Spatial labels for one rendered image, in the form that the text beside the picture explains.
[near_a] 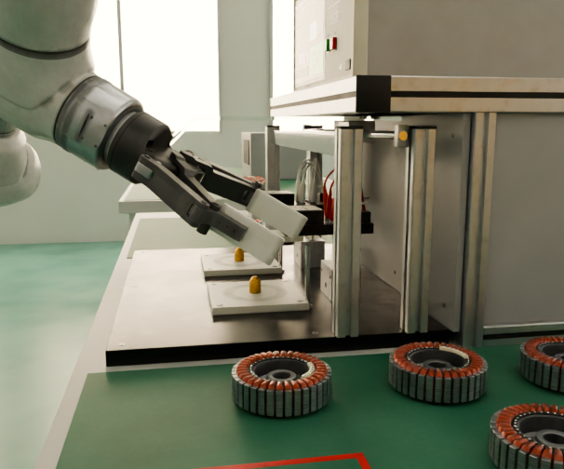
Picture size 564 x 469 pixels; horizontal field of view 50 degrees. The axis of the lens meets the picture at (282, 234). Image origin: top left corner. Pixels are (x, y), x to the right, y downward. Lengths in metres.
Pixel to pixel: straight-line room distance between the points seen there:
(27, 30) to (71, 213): 5.19
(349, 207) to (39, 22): 0.43
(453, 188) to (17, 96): 0.55
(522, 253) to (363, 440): 0.40
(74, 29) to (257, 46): 5.15
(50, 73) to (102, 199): 5.10
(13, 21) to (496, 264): 0.66
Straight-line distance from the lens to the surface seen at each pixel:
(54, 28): 0.65
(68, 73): 0.69
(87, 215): 5.80
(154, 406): 0.71
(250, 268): 1.18
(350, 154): 0.80
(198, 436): 0.64
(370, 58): 0.91
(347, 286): 0.83
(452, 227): 0.87
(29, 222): 5.89
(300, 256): 1.23
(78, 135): 0.68
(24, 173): 1.49
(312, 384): 0.67
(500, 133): 0.87
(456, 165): 0.86
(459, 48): 0.96
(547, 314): 0.96
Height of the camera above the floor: 1.05
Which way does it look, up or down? 10 degrees down
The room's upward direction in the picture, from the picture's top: straight up
